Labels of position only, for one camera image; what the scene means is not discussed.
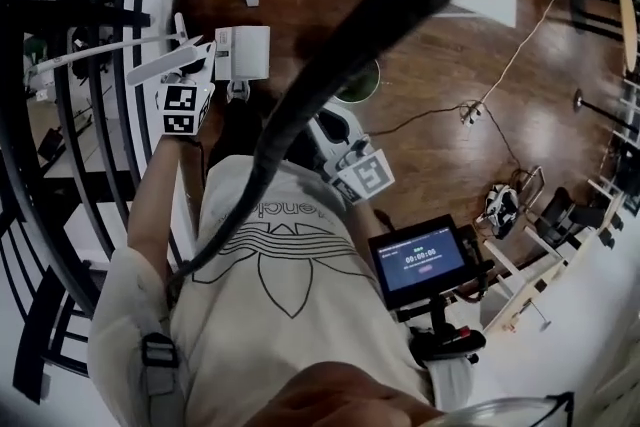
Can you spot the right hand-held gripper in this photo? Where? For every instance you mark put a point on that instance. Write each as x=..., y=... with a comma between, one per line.
x=362, y=175

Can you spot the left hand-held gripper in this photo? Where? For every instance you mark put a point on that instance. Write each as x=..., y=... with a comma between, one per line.
x=180, y=107

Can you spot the person's left forearm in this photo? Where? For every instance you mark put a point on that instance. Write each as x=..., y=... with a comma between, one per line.
x=152, y=195

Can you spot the wooden floor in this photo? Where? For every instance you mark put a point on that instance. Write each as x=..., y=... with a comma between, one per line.
x=440, y=165

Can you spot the black floor stand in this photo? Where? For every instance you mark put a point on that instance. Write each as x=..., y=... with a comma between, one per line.
x=600, y=107

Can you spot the person's white shoe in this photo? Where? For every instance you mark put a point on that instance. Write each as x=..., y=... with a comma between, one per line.
x=238, y=91

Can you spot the long white pole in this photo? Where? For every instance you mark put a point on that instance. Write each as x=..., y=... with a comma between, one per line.
x=100, y=51

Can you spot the person's black trousers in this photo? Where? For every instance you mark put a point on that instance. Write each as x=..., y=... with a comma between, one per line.
x=240, y=130

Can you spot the green round bin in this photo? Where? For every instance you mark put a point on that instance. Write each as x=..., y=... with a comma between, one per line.
x=362, y=85

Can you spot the chest-mounted black screen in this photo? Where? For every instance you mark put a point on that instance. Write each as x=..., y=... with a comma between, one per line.
x=422, y=257

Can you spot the white power strip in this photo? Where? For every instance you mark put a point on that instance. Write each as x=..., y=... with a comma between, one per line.
x=472, y=113

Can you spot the black metal railing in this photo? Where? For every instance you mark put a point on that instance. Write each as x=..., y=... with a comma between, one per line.
x=75, y=125

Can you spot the white printed t-shirt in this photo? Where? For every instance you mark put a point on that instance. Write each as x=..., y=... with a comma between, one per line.
x=280, y=315

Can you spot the light wooden desk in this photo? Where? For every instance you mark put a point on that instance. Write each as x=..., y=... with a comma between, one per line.
x=540, y=275

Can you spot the black chair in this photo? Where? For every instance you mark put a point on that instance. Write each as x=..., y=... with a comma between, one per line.
x=570, y=215

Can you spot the person's chin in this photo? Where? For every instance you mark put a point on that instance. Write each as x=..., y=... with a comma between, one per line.
x=330, y=397

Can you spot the round wooden table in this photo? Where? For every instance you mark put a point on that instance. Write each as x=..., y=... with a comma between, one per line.
x=628, y=22

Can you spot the black screen mount bracket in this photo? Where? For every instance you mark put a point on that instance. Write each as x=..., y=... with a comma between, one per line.
x=450, y=335

